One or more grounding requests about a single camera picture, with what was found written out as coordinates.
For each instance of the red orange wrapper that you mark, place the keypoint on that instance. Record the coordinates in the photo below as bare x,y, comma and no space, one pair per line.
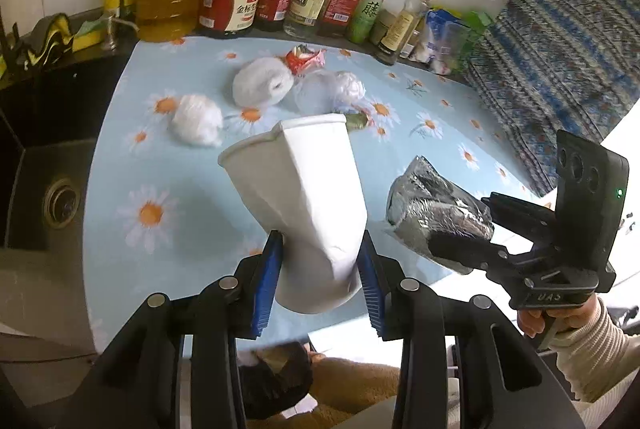
302,59

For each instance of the blue daisy print mat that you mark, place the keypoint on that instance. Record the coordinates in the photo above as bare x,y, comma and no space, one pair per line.
200,189

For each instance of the crumpled clear plastic wad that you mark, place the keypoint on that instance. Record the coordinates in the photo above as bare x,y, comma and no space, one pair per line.
327,91

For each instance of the black faucet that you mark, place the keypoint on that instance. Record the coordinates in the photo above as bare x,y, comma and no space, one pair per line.
12,44

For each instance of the person's right hand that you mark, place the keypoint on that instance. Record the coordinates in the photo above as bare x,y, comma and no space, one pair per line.
535,321

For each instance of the person's right forearm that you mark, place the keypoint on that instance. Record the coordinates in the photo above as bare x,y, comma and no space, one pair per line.
595,349

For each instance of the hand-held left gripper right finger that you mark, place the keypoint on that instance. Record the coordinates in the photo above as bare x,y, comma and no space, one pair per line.
370,289

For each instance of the metal pump dispenser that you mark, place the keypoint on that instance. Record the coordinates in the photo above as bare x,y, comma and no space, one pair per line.
112,34

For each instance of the small white tissue ball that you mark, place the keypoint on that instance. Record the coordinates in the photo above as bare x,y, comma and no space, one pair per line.
197,121

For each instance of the small yellow cap bottle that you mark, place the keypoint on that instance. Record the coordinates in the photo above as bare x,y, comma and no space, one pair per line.
402,26

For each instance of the black plastic bag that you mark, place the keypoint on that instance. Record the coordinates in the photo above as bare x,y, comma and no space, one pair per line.
275,379

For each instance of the silver plastic wrapper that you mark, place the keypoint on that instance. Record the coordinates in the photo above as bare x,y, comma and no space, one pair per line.
430,209

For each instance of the small green wrapper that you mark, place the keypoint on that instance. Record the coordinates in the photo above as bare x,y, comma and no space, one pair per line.
359,121

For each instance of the black kitchen sink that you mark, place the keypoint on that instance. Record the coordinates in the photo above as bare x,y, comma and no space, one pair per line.
35,149

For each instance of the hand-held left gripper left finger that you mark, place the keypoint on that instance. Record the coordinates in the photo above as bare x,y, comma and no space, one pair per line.
266,279

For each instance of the metal sink drain strainer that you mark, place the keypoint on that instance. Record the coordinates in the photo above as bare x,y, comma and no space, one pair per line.
62,204

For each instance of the large white tissue ball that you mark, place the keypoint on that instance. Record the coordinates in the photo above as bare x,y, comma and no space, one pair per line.
262,81

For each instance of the blue patterned fabric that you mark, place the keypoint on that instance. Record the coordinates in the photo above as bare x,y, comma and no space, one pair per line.
560,59

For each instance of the clear bag with green print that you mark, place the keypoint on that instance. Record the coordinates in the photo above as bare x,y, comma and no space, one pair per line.
450,39

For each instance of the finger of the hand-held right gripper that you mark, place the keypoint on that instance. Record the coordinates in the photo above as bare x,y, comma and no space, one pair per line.
515,211
475,254

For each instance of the white paper cup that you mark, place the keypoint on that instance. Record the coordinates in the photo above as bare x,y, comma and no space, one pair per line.
305,209

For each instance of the brown fuzzy cloth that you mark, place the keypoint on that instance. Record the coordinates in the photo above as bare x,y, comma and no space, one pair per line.
360,384

